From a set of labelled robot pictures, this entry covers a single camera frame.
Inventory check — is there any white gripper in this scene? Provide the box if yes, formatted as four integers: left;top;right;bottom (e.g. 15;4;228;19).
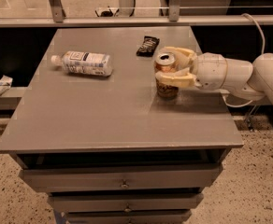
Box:
155;47;227;91

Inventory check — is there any orange soda can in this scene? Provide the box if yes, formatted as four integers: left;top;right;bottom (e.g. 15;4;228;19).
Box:
154;52;179;99

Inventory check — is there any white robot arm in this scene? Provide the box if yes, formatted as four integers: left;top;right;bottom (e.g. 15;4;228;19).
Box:
154;47;273;104

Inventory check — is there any black snack bar wrapper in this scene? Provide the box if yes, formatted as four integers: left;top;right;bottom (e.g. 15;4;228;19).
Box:
136;35;160;57

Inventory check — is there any grey metal railing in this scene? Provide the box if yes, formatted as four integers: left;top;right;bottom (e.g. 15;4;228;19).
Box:
0;0;273;28

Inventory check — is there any clear plastic water bottle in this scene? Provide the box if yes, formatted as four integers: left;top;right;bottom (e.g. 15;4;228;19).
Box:
50;51;112;77

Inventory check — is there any grey drawer cabinet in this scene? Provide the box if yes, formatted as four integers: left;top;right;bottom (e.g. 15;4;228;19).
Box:
0;28;242;224

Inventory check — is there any white cable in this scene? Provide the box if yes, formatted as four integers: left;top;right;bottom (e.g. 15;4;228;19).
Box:
222;12;266;108

